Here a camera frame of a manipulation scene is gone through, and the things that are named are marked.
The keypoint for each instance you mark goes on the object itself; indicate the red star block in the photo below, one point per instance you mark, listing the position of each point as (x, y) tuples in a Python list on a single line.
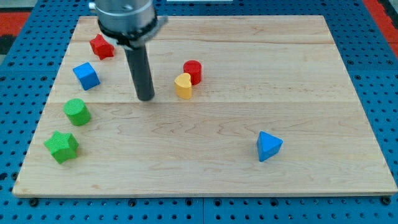
[(101, 48)]

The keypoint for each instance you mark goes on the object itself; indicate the green star block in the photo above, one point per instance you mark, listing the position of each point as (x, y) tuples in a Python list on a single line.
[(62, 146)]

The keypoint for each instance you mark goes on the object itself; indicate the yellow heart block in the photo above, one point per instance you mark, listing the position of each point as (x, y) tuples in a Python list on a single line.
[(183, 86)]

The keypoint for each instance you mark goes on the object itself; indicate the red cylinder block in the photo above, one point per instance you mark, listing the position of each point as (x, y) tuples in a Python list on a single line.
[(194, 68)]

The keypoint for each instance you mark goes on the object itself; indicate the light wooden board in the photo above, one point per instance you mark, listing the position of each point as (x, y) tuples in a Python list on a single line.
[(279, 74)]

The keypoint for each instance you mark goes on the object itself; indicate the blue triangle block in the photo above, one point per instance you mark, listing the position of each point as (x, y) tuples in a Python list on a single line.
[(267, 145)]

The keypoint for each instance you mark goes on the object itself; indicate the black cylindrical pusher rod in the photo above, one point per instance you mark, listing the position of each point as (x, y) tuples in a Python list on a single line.
[(140, 72)]

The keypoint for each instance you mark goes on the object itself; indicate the blue cube block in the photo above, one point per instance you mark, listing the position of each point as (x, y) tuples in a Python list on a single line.
[(86, 75)]

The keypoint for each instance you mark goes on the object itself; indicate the green cylinder block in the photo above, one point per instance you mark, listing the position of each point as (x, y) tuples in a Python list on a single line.
[(77, 112)]

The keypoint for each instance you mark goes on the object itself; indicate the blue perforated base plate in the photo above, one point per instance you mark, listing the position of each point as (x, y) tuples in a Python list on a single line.
[(31, 65)]

